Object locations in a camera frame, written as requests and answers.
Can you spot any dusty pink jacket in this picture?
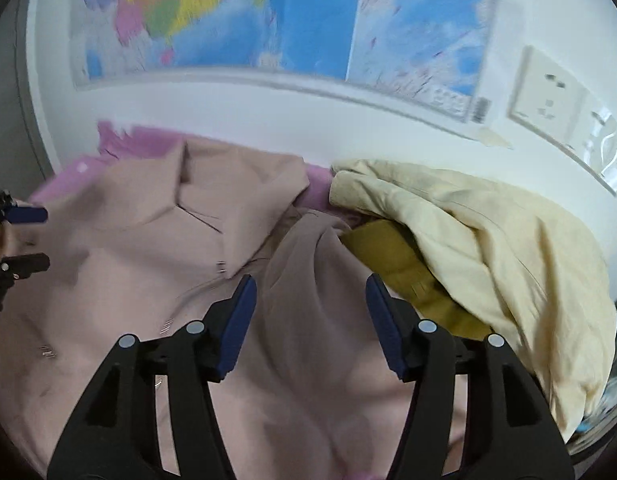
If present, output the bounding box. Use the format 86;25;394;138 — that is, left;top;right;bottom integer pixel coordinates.
0;139;412;479

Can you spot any pink bed sheet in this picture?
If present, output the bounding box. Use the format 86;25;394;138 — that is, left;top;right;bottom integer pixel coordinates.
30;122;337;214

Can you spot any cream beige garment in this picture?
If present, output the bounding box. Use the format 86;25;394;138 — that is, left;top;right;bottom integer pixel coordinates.
329;159;617;439

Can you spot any mustard yellow garment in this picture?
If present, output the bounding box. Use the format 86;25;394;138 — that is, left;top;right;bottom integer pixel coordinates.
340;220;492;340

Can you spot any white wall socket panel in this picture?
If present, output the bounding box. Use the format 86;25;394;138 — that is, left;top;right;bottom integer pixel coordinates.
508;46;617;195

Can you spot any colourful wall map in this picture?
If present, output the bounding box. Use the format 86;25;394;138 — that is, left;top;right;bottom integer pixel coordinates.
70;0;496;120

